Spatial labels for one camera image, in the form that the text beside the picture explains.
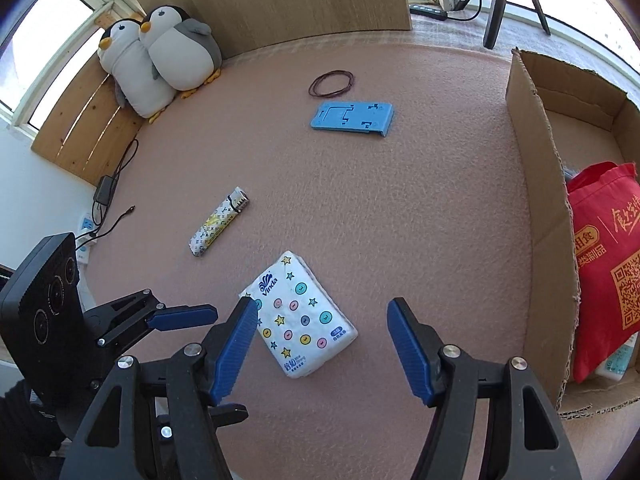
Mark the patterned lighter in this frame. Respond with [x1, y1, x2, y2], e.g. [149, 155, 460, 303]
[189, 186, 250, 257]

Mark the white lotion bottle blue cap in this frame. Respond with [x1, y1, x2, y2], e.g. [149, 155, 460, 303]
[594, 333, 638, 382]

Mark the patterned tissue pack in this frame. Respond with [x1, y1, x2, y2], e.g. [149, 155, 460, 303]
[239, 250, 358, 378]

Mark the black charging cable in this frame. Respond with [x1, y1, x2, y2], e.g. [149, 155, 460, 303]
[74, 138, 140, 254]

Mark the blue plastic phone stand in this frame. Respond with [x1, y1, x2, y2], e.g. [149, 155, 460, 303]
[310, 102, 395, 136]

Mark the black power adapter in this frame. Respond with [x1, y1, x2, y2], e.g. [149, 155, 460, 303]
[93, 174, 115, 207]

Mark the smaller penguin plush toy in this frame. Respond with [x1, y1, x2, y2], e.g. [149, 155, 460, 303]
[139, 4, 222, 99]

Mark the brown hair tie loop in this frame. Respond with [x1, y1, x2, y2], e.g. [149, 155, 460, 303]
[307, 69, 356, 99]

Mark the pine slat headboard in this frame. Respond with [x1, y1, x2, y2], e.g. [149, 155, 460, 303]
[32, 11, 143, 185]

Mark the brown cardboard box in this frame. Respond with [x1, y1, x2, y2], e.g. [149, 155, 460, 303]
[506, 49, 639, 420]

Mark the larger penguin plush toy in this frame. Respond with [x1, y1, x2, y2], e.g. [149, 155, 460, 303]
[98, 18, 176, 124]

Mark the red fabric tote bag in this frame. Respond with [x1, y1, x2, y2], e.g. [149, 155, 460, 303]
[566, 162, 639, 384]

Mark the white power strip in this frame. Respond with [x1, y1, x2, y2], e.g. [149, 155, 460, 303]
[75, 211, 98, 266]

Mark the black inline cable remote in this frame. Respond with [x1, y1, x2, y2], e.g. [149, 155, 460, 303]
[409, 3, 448, 21]

